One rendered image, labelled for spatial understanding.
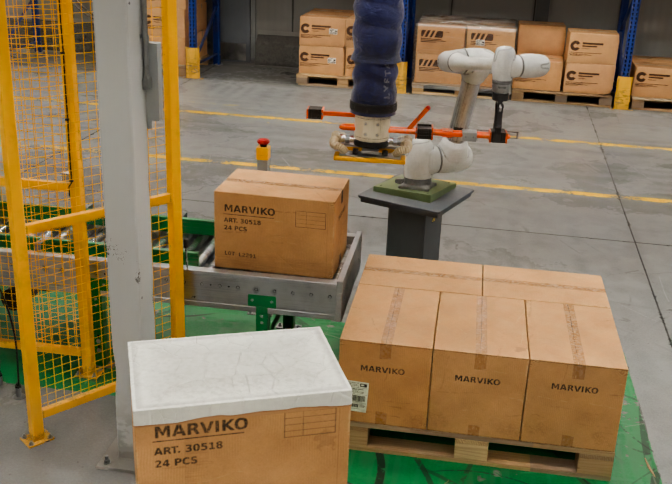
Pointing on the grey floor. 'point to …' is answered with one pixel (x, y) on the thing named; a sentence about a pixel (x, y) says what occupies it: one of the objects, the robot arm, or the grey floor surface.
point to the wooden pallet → (465, 450)
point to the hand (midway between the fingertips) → (496, 134)
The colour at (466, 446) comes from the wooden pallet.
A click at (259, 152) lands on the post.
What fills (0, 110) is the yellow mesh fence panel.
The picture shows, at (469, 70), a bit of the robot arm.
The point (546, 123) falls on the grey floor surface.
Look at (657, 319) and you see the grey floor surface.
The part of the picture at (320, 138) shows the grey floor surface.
